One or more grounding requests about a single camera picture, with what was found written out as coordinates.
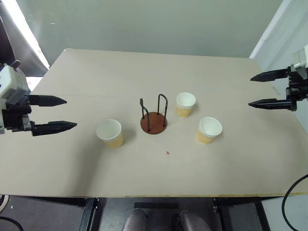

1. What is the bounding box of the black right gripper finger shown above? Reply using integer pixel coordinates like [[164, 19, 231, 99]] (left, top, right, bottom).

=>
[[250, 67, 290, 83], [248, 98, 293, 111]]

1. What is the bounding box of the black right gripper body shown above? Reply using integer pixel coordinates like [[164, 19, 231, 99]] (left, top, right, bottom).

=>
[[285, 67, 308, 113]]

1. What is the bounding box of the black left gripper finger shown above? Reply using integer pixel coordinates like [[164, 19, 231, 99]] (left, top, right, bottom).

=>
[[30, 120, 78, 137], [28, 94, 67, 108]]

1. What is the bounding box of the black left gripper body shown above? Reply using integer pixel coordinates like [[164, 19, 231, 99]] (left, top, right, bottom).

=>
[[1, 94, 34, 133]]

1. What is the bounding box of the tan paper cup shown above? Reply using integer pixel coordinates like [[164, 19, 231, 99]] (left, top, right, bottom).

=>
[[196, 116, 223, 145], [95, 119, 124, 149], [176, 92, 196, 119]]

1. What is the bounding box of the dark grey panel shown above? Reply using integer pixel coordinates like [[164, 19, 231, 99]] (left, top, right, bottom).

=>
[[0, 0, 50, 78]]

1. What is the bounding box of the dark rounded shape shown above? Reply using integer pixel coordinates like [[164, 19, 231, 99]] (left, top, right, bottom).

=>
[[122, 208, 148, 231]]

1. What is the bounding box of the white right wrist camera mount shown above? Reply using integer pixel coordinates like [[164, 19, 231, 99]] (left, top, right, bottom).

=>
[[290, 44, 308, 80]]

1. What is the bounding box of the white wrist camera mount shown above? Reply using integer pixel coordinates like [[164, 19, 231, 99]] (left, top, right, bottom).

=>
[[290, 44, 308, 80], [0, 64, 31, 102]]

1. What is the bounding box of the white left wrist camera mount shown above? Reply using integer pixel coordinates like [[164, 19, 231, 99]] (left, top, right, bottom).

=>
[[0, 64, 31, 102]]

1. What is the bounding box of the white cable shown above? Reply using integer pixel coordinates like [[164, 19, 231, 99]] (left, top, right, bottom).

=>
[[0, 193, 10, 213]]

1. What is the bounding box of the black metal table frame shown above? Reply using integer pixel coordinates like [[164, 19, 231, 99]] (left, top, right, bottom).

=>
[[23, 195, 286, 231]]

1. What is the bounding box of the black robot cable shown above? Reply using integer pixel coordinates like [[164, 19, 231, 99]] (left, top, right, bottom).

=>
[[282, 172, 308, 231], [0, 216, 25, 231]]

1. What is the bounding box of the brown wire cup rack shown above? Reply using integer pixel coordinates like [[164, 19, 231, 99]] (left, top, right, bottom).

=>
[[140, 94, 168, 135]]

